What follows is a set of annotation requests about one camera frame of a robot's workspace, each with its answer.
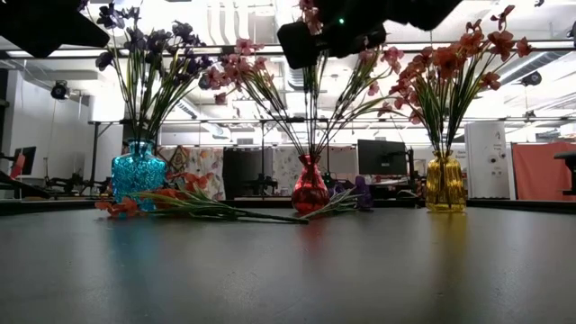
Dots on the silver ceiling duct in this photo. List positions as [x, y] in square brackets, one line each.
[544, 63]

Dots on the black padded armrest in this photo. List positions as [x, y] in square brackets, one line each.
[567, 157]

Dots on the black computer monitor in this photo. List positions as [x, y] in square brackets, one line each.
[382, 157]

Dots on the red-orange fabric partition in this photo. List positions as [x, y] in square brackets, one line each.
[540, 171]

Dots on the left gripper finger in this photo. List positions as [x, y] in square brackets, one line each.
[45, 27]

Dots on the black table frame rail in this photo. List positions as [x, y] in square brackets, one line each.
[54, 204]

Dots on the blue glass vase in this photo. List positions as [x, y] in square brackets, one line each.
[137, 175]

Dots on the colourful floral cloth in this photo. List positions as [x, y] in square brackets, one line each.
[207, 162]

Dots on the white floral cloth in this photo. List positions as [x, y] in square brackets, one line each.
[285, 166]

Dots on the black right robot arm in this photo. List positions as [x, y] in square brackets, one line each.
[427, 11]

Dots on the red glass vase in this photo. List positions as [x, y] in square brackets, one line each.
[310, 189]

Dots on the yellow glass vase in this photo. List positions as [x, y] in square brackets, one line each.
[445, 184]

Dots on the long ceiling light strip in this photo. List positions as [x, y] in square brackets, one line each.
[420, 45]
[18, 53]
[553, 45]

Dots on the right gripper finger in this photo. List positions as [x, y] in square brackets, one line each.
[297, 45]

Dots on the thin black horizontal rail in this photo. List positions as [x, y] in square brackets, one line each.
[517, 119]

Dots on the small black monitor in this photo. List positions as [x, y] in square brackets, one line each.
[26, 159]

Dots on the black floor equipment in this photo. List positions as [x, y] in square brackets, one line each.
[81, 184]

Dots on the black overhead rig beam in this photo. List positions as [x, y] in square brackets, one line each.
[462, 45]

